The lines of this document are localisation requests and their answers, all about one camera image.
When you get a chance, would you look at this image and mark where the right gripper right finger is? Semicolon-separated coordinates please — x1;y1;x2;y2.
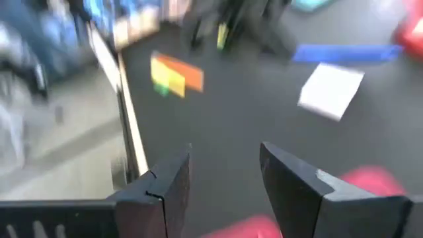
259;141;412;238

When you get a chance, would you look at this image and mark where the pink translucent pencil case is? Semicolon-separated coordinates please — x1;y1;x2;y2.
200;165;407;238

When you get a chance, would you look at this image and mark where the teal calculator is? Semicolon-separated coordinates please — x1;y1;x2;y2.
289;0;336;13

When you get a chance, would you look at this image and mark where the yellow green crayon box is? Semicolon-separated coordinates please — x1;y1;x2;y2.
215;22;229;51

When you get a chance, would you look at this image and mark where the blue pen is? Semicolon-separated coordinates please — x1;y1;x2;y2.
291;43;404;64

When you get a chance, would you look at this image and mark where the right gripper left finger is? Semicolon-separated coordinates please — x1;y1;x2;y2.
107;143;193;238

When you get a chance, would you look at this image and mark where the red desk lamp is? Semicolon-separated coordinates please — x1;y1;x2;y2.
392;0;423;62

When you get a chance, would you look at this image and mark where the black table mat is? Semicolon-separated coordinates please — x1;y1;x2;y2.
117;0;423;238

